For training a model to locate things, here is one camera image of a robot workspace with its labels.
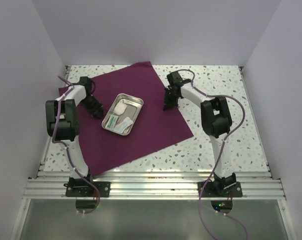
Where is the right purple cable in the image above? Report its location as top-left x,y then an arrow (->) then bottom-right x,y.
178,69 -> 249,240

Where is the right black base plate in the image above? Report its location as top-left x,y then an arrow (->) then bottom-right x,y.
197,181 -> 243,198

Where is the white gauze pad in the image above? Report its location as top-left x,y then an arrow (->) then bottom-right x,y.
114,102 -> 127,115

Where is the clear plastic syringe packet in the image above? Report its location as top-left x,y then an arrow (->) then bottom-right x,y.
113,117 -> 133,133

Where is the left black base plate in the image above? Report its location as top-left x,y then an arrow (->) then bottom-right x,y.
63,176 -> 111,198

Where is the purple cloth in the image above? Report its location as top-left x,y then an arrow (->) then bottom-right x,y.
67,61 -> 193,175

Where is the green white suture packet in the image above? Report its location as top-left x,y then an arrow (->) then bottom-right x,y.
105,115 -> 118,129

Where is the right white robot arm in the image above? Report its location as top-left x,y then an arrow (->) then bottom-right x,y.
163,71 -> 237,196

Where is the steel instrument tray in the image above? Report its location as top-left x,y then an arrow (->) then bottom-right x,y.
101,93 -> 144,136

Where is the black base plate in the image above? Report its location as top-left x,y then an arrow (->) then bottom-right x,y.
63,176 -> 111,198
197,181 -> 243,198

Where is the aluminium frame rail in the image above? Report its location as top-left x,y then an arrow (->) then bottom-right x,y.
23,171 -> 286,200

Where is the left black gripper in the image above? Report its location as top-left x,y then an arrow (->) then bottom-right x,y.
81,96 -> 104,119

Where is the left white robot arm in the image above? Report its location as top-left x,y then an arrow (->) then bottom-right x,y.
45,76 -> 103,197

